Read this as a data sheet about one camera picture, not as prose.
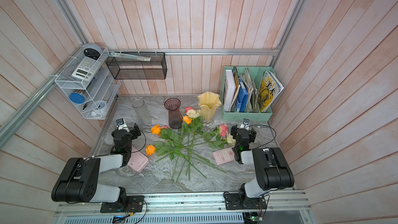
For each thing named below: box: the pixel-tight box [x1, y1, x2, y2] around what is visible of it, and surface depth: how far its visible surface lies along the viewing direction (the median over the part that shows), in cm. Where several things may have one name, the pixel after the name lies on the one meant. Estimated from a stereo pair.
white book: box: [223, 69, 237, 112], surface depth 96 cm
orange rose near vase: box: [182, 115, 193, 181], surface depth 100 cm
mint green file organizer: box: [219, 66, 276, 122], surface depth 100 cm
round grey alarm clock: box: [83, 43, 103, 61], surface depth 83 cm
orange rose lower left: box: [145, 144, 225, 174], surface depth 90 cm
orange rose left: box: [150, 124, 200, 169], surface depth 96 cm
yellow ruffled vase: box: [196, 91, 222, 127], surface depth 94 cm
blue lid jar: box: [68, 92, 86, 104], surface depth 78 cm
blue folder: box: [235, 77, 249, 113], surface depth 97 cm
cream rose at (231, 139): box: [225, 133, 237, 146], surface depth 93 cm
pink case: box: [127, 146, 150, 173], surface depth 85 cm
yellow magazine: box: [257, 70, 285, 113], surface depth 100 cm
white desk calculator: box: [71, 56, 102, 81], surface depth 79 cm
